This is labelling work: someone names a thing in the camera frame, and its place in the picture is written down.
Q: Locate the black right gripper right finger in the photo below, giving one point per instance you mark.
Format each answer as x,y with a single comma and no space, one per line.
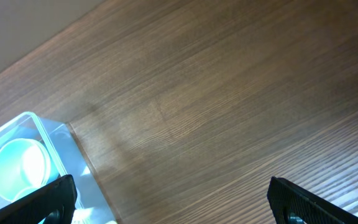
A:
292,204

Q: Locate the green plastic bowl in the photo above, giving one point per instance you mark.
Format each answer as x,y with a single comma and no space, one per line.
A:
24,163

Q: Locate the green plastic cup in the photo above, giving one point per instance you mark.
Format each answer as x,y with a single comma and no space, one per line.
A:
24,192

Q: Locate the clear plastic container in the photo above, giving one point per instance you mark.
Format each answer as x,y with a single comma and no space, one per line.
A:
91,205

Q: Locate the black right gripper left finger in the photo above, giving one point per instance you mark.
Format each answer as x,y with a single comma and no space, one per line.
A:
52,203

